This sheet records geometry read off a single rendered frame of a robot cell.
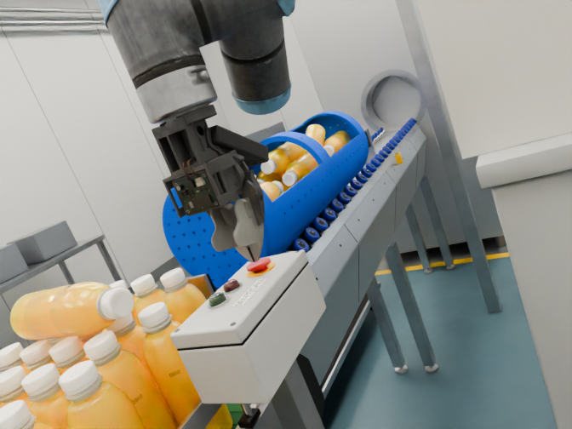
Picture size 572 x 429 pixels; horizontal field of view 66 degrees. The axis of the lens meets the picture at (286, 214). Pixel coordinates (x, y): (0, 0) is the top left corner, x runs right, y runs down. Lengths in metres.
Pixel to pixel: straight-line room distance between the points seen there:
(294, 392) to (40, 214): 4.23
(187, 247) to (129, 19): 0.63
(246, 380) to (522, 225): 0.52
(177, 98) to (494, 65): 0.51
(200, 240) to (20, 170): 3.80
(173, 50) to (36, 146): 4.39
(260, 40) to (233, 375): 0.40
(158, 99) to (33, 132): 4.41
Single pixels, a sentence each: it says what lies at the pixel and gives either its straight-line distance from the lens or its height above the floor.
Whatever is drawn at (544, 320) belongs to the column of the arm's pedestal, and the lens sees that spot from 0.90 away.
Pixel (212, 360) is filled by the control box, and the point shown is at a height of 1.06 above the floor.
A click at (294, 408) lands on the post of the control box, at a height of 0.92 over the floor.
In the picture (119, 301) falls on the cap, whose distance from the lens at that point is 0.61.
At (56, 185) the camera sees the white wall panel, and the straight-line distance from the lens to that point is 4.87.
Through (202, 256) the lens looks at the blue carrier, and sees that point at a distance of 1.05.
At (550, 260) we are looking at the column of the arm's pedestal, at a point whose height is 0.91.
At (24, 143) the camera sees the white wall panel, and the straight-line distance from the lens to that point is 4.85.
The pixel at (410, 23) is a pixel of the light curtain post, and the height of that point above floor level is 1.44.
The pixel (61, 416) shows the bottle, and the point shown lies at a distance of 0.62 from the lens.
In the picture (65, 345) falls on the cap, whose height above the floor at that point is 1.11.
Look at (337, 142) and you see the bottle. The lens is 1.57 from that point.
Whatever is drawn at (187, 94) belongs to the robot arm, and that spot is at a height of 1.35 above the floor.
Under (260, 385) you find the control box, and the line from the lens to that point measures 0.52.
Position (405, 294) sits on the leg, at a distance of 1.97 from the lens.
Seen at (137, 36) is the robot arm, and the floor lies 1.42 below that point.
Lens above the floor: 1.29
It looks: 12 degrees down
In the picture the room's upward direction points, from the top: 21 degrees counter-clockwise
